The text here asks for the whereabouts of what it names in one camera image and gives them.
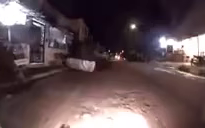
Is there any brown dirt road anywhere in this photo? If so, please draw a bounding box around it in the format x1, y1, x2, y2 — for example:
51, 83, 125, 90
0, 60, 205, 128

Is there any street lamp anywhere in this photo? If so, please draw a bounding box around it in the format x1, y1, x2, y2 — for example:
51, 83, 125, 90
128, 21, 139, 61

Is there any raised pavement strip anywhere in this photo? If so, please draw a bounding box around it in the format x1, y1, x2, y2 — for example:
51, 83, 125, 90
0, 64, 69, 93

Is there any building with lit front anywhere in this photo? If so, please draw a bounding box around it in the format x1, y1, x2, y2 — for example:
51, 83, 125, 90
0, 0, 93, 76

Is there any pale roadside pavement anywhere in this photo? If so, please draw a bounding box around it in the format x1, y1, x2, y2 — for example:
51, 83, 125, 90
153, 60, 205, 83

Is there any brightly lit building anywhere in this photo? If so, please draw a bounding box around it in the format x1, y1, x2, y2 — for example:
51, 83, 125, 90
158, 31, 205, 68

